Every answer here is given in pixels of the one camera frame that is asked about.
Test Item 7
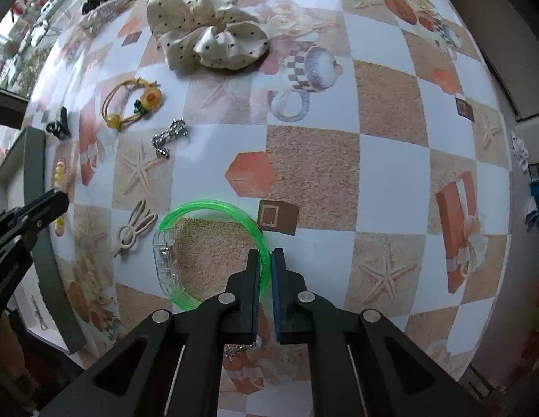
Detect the green translucent bangle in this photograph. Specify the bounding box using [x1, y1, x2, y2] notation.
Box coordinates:
[153, 199, 271, 311]

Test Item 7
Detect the black small claw clip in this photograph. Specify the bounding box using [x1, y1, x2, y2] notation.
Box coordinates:
[45, 106, 72, 140]

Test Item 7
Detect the yellow sunflower hair tie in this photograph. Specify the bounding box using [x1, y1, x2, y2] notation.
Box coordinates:
[99, 77, 165, 131]

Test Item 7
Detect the cream polka dot scrunchie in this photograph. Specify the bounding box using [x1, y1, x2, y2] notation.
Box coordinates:
[146, 0, 269, 72]

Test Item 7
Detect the silver rhinestone hair clip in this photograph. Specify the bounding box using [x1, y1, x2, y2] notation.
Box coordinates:
[224, 337, 263, 360]

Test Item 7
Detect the grey shallow tray box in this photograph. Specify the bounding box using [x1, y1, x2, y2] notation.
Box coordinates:
[0, 126, 85, 354]

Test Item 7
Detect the small silver rhinestone clip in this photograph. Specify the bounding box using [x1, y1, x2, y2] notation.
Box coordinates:
[152, 118, 188, 159]

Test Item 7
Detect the checkered patterned tablecloth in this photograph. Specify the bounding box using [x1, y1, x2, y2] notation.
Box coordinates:
[24, 0, 511, 416]

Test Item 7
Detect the pastel flower bead bracelet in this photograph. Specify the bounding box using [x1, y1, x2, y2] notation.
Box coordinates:
[51, 157, 69, 237]

